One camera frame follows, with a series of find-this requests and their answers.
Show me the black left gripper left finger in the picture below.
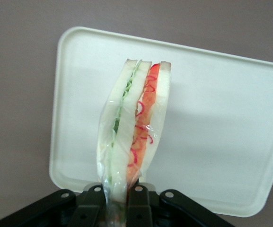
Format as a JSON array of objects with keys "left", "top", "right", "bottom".
[{"left": 71, "top": 185, "right": 106, "bottom": 227}]

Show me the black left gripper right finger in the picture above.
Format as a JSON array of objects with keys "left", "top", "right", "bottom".
[{"left": 126, "top": 185, "right": 154, "bottom": 227}]

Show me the triangle sandwich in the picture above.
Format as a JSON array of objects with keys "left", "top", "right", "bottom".
[{"left": 96, "top": 59, "right": 173, "bottom": 227}]

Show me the beige plastic tray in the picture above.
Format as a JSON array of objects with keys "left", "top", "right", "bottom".
[{"left": 49, "top": 26, "right": 273, "bottom": 218}]

